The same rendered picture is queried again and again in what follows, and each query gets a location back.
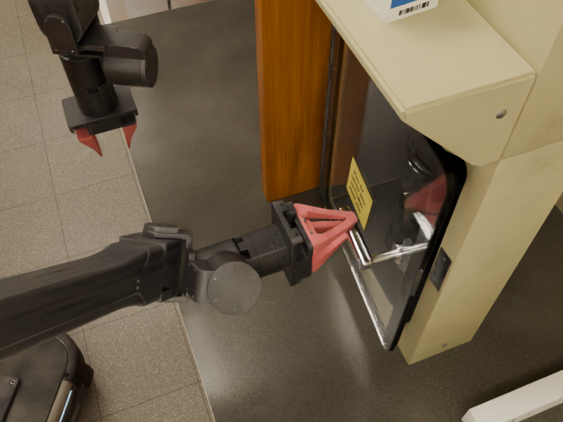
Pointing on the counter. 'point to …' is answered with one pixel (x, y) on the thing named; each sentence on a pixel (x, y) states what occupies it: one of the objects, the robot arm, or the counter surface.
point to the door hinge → (326, 105)
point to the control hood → (441, 73)
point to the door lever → (364, 260)
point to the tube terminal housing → (499, 189)
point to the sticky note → (358, 193)
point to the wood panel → (291, 93)
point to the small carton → (400, 7)
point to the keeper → (440, 269)
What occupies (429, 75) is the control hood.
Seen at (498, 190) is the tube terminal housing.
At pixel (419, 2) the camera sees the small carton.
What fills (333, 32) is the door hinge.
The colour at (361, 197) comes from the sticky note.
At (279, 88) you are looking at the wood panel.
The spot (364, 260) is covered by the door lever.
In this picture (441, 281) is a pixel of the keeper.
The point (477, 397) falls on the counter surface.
